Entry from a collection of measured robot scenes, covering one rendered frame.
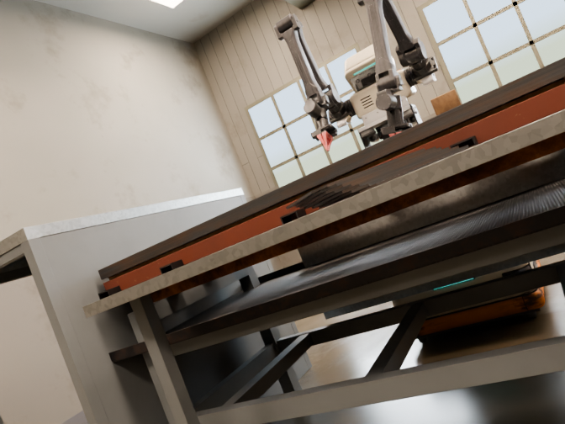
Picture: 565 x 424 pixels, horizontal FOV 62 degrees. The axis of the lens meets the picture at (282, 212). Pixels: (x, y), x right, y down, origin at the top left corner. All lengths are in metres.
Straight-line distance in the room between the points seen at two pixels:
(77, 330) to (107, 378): 0.18
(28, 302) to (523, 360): 3.10
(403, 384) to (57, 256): 1.13
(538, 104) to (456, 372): 0.63
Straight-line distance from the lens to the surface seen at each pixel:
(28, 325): 3.63
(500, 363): 1.25
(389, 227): 1.99
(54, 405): 3.65
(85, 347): 1.69
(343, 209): 0.86
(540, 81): 1.13
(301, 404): 1.45
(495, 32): 5.31
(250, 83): 6.11
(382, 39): 1.85
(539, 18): 5.32
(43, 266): 1.67
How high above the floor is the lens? 0.74
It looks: 2 degrees up
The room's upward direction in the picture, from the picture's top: 22 degrees counter-clockwise
